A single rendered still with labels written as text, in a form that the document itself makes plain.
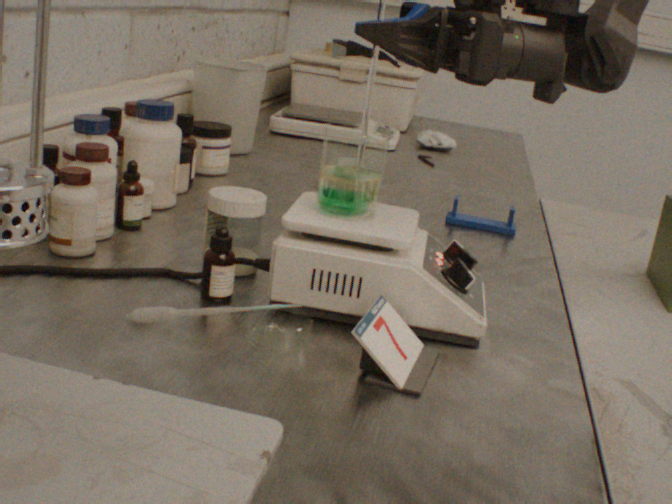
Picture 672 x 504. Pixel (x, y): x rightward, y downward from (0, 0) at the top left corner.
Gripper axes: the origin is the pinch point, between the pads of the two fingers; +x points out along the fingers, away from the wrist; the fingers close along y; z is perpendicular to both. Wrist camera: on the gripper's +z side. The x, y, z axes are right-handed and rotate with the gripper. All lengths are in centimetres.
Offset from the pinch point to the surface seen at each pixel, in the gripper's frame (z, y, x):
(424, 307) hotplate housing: -22.6, 10.5, -2.8
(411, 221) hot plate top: -17.1, 2.6, -3.8
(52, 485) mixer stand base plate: -24.7, 31.6, 28.0
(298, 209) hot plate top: -17.1, 0.6, 6.9
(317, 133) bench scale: -25, -81, -19
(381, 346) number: -23.4, 16.7, 3.4
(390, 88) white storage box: -16, -101, -40
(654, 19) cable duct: 9, -101, -109
